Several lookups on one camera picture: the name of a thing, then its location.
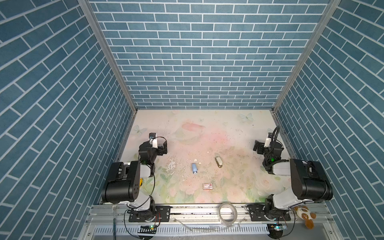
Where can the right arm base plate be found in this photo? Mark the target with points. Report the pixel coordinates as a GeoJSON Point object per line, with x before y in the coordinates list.
{"type": "Point", "coordinates": [260, 213]}

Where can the clear tape roll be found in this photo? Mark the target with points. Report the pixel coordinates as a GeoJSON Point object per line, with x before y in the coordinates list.
{"type": "Point", "coordinates": [227, 214]}

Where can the olive grey stapler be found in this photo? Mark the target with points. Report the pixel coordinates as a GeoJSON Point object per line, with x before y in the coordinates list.
{"type": "Point", "coordinates": [219, 161]}

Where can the aluminium front rail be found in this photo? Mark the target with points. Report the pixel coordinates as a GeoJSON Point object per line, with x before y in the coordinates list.
{"type": "Point", "coordinates": [201, 222]}

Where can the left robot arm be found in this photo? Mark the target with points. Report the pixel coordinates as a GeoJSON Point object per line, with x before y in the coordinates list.
{"type": "Point", "coordinates": [123, 182]}

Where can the plush toy animal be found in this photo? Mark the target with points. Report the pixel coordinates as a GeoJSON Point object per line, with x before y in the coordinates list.
{"type": "Point", "coordinates": [305, 214]}

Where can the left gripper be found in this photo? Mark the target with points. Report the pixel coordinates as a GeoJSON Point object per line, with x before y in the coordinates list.
{"type": "Point", "coordinates": [161, 148]}

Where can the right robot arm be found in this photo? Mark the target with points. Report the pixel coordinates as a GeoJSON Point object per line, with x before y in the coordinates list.
{"type": "Point", "coordinates": [309, 182]}

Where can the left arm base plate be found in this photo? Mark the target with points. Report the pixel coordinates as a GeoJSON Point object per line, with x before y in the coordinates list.
{"type": "Point", "coordinates": [162, 213]}

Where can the red staples box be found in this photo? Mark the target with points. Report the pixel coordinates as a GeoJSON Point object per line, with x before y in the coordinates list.
{"type": "Point", "coordinates": [207, 186]}

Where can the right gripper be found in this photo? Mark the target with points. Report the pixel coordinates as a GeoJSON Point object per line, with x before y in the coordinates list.
{"type": "Point", "coordinates": [259, 146]}

